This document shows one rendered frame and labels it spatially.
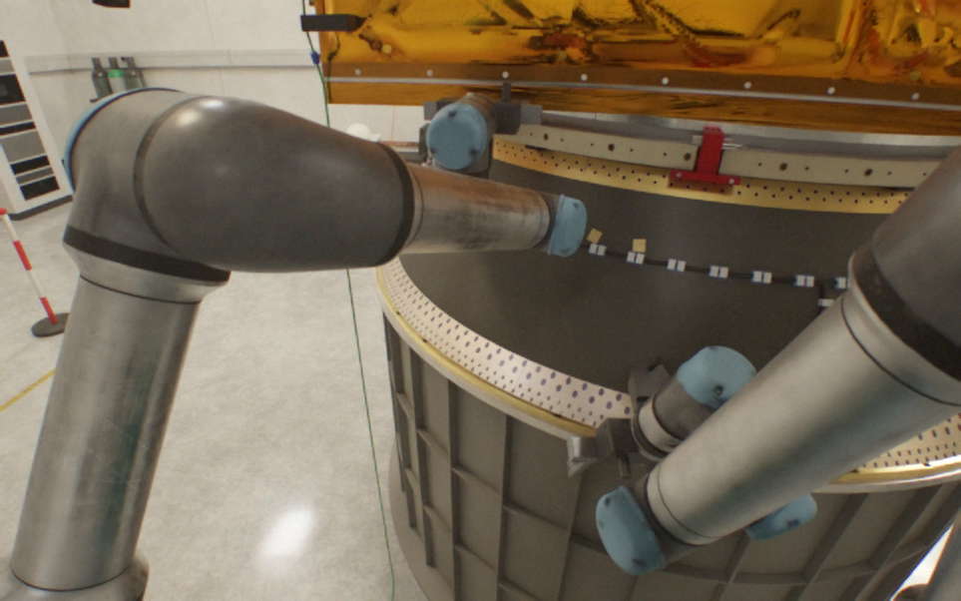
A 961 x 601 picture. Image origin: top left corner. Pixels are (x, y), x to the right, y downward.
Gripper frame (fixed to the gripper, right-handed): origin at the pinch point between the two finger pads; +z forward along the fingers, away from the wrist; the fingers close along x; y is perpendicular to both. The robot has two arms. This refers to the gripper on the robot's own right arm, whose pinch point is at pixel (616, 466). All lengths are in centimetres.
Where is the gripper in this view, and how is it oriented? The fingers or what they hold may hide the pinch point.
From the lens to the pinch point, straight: 81.8
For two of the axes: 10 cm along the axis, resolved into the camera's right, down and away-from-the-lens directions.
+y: 0.3, 8.0, -6.0
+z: -1.7, 6.0, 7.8
